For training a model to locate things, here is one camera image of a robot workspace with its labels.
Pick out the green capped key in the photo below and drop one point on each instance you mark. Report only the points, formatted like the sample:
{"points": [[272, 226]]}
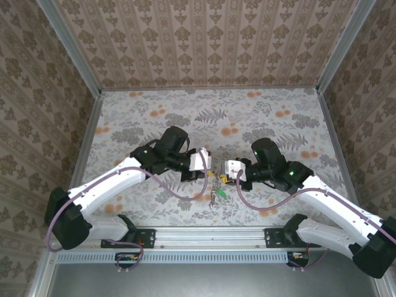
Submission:
{"points": [[221, 193]]}

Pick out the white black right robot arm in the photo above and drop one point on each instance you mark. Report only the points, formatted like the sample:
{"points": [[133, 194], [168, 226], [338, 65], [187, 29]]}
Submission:
{"points": [[334, 204]]}

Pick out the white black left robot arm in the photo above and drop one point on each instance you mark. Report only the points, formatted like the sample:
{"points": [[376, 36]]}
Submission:
{"points": [[102, 185]]}

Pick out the floral patterned table cover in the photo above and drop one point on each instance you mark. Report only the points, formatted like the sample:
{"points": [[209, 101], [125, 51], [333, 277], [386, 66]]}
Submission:
{"points": [[185, 108]]}

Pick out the grey metal panel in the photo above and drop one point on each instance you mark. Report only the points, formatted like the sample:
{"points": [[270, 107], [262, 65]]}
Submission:
{"points": [[210, 281]]}

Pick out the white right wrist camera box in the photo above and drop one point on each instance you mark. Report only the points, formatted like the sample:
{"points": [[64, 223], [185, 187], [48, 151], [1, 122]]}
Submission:
{"points": [[233, 168]]}

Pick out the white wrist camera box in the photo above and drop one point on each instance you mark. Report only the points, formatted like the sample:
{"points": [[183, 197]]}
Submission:
{"points": [[233, 168], [198, 161]]}

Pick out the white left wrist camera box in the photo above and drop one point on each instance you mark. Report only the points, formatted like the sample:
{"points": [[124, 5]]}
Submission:
{"points": [[198, 161]]}

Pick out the aluminium mounting rail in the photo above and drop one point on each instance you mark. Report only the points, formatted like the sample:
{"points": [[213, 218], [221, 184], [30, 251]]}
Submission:
{"points": [[210, 238]]}

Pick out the aluminium table side rail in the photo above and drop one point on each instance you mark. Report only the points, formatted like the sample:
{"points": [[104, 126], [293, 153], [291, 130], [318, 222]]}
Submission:
{"points": [[335, 139], [88, 139]]}

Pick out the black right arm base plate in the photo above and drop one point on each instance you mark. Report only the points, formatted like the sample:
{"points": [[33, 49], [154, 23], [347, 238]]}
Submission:
{"points": [[273, 238]]}

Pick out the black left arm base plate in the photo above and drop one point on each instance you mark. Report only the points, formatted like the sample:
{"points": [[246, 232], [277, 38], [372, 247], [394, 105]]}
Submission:
{"points": [[147, 238]]}

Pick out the aluminium corner post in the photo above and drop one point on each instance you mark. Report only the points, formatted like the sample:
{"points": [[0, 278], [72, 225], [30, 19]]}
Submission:
{"points": [[75, 52], [345, 46]]}

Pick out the aluminium frame bar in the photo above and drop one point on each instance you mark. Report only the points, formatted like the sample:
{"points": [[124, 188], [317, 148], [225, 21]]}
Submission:
{"points": [[383, 287], [41, 275]]}

